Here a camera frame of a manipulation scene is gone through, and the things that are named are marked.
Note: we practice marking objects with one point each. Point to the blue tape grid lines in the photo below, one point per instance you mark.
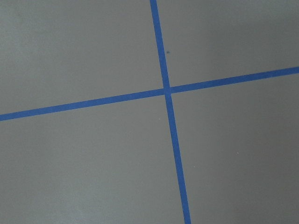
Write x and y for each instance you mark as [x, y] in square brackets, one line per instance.
[167, 91]

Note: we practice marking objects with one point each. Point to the brown paper table cover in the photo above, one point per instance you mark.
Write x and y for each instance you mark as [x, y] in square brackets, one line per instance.
[114, 164]

